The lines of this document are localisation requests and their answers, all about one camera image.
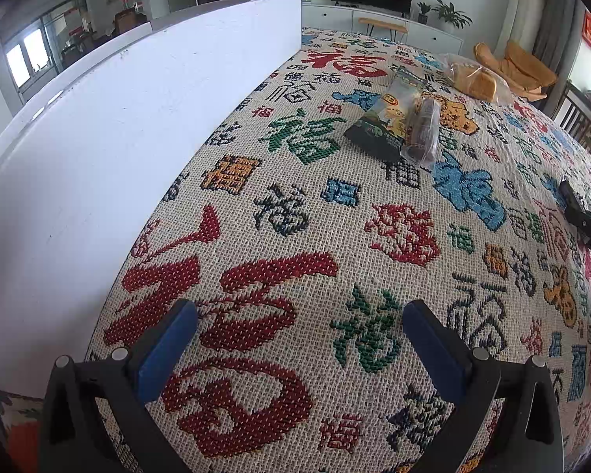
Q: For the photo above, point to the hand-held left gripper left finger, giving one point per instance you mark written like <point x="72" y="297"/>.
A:
<point x="170" y="350"/>

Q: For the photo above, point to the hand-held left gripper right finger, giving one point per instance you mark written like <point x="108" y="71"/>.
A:
<point x="433" y="350"/>

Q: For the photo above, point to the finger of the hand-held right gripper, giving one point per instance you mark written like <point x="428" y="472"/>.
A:
<point x="588" y="221"/>

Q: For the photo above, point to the brown sausage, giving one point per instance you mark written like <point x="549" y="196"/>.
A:
<point x="423" y="125"/>

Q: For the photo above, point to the white board panel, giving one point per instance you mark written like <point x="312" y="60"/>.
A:
<point x="118" y="148"/>

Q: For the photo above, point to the dark snack packet yellow print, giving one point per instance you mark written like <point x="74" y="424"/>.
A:
<point x="379" y="128"/>

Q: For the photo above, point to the wooden dining chair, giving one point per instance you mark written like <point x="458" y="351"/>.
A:
<point x="578" y="118"/>

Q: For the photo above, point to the orange cushioned chair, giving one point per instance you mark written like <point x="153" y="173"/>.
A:
<point x="527" y="69"/>

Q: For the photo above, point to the woven printed cloth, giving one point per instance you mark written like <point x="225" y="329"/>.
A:
<point x="295" y="226"/>

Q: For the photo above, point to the bag of sliced bread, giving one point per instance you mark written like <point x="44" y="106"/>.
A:
<point x="477" y="81"/>

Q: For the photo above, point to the floral patterned cloth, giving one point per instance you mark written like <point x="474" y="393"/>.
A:
<point x="5" y="423"/>

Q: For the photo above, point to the grey curtain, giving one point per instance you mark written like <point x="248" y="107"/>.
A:
<point x="561" y="19"/>

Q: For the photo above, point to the white standing air conditioner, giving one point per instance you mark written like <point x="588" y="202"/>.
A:
<point x="522" y="10"/>

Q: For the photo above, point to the large green potted plant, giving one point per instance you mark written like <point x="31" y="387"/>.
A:
<point x="452" y="15"/>

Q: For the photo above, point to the small potted plant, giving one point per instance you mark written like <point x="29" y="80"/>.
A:
<point x="423" y="12"/>

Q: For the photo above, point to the wooden stool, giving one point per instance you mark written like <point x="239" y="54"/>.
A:
<point x="381" y="23"/>

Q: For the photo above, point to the window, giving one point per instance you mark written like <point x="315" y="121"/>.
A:
<point x="25" y="59"/>

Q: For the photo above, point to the white television cabinet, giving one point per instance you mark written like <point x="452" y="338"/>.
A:
<point x="330" y="17"/>

